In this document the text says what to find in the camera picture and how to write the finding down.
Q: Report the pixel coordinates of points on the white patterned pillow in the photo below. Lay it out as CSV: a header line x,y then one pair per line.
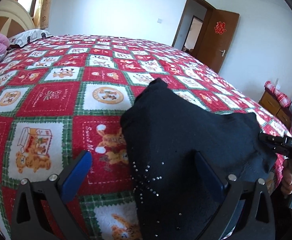
x,y
28,36

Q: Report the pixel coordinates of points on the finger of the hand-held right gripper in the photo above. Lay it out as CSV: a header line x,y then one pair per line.
x,y
270,141

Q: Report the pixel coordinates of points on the brown wooden door frame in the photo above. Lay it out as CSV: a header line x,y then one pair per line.
x,y
179,25

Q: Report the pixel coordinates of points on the brown wooden door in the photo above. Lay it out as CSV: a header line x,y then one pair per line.
x,y
216,45

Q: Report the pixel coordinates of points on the black pants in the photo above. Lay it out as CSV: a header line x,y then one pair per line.
x,y
173,130

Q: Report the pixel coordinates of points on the beige wooden headboard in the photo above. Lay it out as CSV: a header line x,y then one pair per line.
x,y
8,17

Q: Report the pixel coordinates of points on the red checkered printed blanket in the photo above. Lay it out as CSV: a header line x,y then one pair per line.
x,y
48,97

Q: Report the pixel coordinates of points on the yellow patterned curtain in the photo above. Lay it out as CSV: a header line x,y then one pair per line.
x,y
45,7

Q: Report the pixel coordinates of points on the red paper door decoration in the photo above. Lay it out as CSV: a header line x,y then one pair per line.
x,y
219,27

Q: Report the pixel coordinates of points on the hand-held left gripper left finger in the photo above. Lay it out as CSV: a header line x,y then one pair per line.
x,y
76,177

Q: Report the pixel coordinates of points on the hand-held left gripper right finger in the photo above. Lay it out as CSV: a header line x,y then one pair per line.
x,y
209,177

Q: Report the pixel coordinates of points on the red checkered cloth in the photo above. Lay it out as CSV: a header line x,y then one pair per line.
x,y
278,93

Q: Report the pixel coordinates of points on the brown wooden dresser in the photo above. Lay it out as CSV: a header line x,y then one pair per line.
x,y
273,107

